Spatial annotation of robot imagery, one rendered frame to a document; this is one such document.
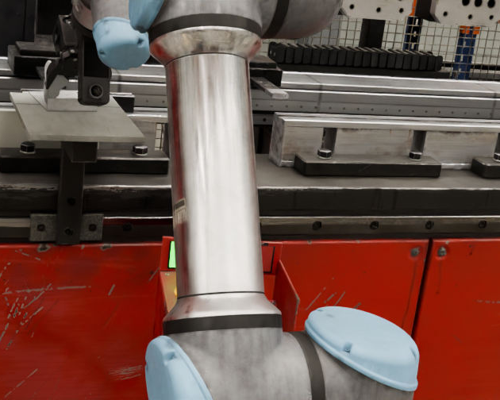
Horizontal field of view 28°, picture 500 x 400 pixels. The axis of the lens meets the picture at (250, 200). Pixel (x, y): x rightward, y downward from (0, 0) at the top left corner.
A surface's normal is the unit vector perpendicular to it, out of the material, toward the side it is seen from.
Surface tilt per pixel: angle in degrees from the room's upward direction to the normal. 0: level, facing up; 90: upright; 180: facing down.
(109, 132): 0
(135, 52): 130
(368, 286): 90
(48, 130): 0
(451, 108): 90
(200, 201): 67
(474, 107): 90
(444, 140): 90
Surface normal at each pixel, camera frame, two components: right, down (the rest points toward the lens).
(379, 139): 0.33, 0.33
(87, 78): 0.43, 0.00
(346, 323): 0.24, -0.94
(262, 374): 0.45, -0.28
